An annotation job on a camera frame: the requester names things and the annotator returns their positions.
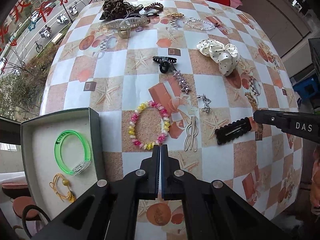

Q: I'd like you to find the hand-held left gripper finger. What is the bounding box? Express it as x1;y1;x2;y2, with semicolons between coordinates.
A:
161;145;290;240
32;145;161;240

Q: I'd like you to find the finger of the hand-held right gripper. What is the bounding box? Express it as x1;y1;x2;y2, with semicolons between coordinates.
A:
252;108;292;133

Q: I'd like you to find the gold chain bracelet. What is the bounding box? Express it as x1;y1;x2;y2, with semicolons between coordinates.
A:
244;92;265;133

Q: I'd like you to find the black snap hair clip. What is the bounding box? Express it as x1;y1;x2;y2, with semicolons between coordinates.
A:
214;117;252;146

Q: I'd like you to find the pink yellow spiral hair tie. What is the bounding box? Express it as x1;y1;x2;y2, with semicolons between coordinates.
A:
128;101;171;151

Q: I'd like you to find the white polka dot scrunchie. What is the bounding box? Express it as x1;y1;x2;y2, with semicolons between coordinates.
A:
196;38;241;77

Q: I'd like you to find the dark green jewelry box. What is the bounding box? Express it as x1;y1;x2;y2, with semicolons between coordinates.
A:
20;107;108;227

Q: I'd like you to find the person's right forearm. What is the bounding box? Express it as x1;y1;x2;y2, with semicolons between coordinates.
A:
309;144;320;214

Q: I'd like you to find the blue plastic stool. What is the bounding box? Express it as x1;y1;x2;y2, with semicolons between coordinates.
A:
292;76;316;101

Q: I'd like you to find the silver metal hair clip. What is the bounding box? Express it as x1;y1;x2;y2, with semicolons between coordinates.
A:
184;116;198;152

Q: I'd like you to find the checkered printed tablecloth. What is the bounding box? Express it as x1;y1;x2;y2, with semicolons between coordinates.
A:
39;0;304;230

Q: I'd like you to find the silver star rhinestone hair clip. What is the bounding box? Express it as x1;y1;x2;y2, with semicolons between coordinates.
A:
173;69;191;94

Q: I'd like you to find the black claw hair clip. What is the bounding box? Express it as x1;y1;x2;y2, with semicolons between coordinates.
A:
152;56;178;74

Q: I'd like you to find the brown round stool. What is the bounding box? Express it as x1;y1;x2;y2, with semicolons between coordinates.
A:
12;196;42;222

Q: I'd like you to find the translucent claw hair clip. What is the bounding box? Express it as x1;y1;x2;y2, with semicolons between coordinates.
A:
104;13;150;39

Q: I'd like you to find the leopard print scrunchie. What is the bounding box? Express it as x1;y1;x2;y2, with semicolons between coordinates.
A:
99;0;143;21

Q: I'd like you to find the silver chain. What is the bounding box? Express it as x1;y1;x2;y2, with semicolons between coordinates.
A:
197;94;212;113

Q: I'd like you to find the green transparent bracelet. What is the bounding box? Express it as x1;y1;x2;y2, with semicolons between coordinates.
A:
54;129;92;176

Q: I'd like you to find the yellow cord bracelet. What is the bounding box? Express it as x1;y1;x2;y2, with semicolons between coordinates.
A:
49;173;76;203

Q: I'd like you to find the clear bead bracelet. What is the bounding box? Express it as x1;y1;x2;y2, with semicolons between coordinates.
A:
184;17;221;31

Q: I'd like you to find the black cable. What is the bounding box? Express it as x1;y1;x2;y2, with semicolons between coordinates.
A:
22;204;51;239

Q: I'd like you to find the brown spiral hair tie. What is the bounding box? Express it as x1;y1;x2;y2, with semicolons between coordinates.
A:
143;2;164;12

